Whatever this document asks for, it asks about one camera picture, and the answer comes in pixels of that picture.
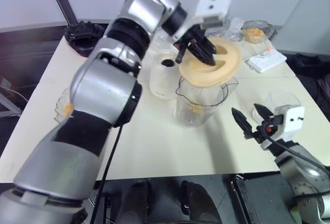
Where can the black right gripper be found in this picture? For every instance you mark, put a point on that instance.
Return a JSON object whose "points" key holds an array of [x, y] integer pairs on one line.
{"points": [[259, 135]]}

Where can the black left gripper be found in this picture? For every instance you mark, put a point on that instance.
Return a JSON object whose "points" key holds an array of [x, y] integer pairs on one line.
{"points": [[189, 38]]}

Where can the beige round blender lid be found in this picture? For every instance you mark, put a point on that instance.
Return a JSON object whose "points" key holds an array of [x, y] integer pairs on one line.
{"points": [[221, 67]]}

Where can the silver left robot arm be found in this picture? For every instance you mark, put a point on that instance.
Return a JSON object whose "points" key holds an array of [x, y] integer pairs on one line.
{"points": [[103, 87]]}

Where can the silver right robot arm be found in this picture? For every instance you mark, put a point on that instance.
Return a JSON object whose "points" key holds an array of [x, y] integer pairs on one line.
{"points": [[301, 172]]}

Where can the clear plastic blender jar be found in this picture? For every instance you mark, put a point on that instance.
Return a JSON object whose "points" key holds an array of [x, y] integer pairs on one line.
{"points": [[196, 100]]}

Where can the white blender base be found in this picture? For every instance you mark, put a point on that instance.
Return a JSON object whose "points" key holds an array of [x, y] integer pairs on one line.
{"points": [[159, 79]]}

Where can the crumpled clear plastic bag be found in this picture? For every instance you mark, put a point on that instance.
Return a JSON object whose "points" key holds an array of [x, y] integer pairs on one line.
{"points": [[161, 38]]}

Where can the orange pieces heap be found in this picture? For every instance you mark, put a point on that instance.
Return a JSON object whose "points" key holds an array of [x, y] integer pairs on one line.
{"points": [[254, 33]]}

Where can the white power strip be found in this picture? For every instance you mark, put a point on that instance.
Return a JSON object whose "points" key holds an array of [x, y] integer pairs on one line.
{"points": [[265, 60]]}

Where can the clear bag with orange food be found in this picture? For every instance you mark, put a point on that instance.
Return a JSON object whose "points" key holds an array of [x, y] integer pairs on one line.
{"points": [[268, 27]]}

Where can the black box on floor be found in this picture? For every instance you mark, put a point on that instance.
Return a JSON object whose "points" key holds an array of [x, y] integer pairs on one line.
{"points": [[263, 200]]}

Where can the dark rounded shape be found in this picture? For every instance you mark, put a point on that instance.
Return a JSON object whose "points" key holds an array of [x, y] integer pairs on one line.
{"points": [[196, 198]]}

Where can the black ridged plastic object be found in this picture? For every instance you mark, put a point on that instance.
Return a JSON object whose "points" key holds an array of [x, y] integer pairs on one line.
{"points": [[82, 38]]}

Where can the peeled orange piece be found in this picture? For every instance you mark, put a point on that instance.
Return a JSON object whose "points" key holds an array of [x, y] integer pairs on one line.
{"points": [[68, 108]]}

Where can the dark slanted pole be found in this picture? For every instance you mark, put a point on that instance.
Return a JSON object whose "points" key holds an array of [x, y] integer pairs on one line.
{"points": [[63, 0]]}

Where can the wavy clear glass bowl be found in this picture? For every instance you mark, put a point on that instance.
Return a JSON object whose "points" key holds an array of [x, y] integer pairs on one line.
{"points": [[62, 100]]}

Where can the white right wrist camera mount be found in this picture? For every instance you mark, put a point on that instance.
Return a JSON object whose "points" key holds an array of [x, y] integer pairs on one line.
{"points": [[291, 121]]}

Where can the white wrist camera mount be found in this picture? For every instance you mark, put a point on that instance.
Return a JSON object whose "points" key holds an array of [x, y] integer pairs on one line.
{"points": [[211, 2], [291, 121]]}

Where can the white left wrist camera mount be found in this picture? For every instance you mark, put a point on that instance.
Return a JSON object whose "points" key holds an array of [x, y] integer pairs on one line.
{"points": [[211, 2]]}

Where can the white metal frame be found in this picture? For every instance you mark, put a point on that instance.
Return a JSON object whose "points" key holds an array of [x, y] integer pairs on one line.
{"points": [[9, 97]]}

